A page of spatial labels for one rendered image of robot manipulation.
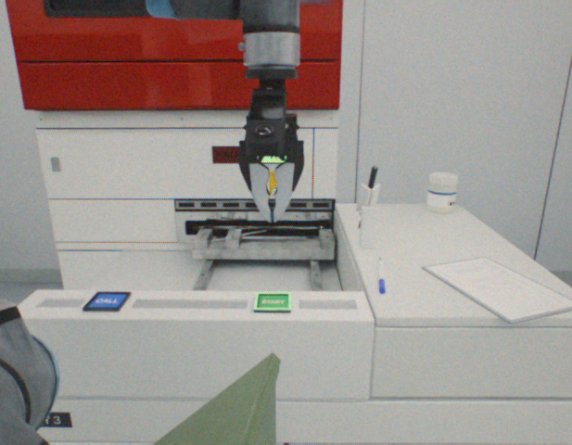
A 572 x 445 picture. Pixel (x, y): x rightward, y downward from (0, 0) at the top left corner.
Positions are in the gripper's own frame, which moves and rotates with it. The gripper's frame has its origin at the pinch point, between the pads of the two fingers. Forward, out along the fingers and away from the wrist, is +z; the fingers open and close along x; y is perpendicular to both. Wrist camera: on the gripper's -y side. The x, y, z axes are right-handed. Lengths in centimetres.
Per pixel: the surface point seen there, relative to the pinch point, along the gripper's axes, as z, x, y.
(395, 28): -47, -62, 207
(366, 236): 11.7, -18.1, 23.4
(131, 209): 16, 42, 59
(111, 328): 16.4, 23.9, -3.9
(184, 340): 18.3, 13.1, -4.0
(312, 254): 24, -9, 45
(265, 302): 14.3, 1.2, 0.5
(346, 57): -31, -35, 207
